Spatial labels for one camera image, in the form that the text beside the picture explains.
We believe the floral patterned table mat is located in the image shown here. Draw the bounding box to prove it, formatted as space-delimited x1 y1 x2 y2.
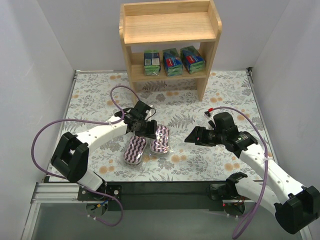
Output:
62 71 268 182

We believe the wooden two-tier shelf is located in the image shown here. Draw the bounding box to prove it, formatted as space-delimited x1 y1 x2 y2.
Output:
119 0 223 101

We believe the green blue sponge pack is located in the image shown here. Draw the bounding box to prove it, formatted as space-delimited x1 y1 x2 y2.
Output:
162 48 183 77
143 50 161 76
180 45 206 74

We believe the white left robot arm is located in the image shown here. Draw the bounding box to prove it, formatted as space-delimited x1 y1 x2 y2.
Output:
50 107 158 191

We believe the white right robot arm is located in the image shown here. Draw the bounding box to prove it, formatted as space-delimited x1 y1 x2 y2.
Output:
184 126 320 234

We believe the pink wavy sponge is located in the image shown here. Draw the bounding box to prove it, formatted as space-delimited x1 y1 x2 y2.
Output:
150 124 171 155
123 135 147 166

